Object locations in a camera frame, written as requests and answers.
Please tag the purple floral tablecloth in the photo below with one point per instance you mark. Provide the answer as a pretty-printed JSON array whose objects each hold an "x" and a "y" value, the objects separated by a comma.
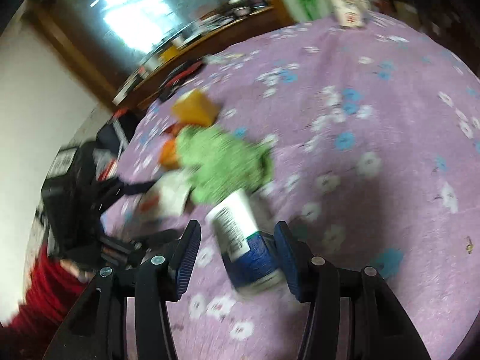
[{"x": 375, "y": 143}]

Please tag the glass partition panel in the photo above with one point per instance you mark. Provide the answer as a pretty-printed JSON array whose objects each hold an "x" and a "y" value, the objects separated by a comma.
[{"x": 125, "y": 31}]

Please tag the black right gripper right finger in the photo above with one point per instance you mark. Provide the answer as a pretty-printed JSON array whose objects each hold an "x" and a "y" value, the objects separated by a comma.
[{"x": 378, "y": 326}]

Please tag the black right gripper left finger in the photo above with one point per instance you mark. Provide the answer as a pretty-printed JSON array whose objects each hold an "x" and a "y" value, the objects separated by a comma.
[{"x": 96, "y": 326}]

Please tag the yellow orange box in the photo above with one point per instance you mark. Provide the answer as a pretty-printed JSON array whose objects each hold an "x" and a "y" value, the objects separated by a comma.
[{"x": 195, "y": 108}]

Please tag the green knitted cloth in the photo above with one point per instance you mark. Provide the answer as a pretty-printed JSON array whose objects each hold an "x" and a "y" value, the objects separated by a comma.
[{"x": 221, "y": 163}]

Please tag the black red tool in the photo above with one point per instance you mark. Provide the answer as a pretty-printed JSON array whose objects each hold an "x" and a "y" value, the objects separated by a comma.
[{"x": 178, "y": 77}]

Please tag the white paper bag wrapper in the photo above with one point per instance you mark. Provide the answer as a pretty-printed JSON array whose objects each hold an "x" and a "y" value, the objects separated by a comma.
[{"x": 167, "y": 197}]

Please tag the blue white small box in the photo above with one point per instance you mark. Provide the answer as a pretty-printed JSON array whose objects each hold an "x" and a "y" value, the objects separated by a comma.
[{"x": 247, "y": 253}]

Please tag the orange small box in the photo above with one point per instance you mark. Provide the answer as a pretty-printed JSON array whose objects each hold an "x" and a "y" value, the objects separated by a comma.
[{"x": 168, "y": 157}]

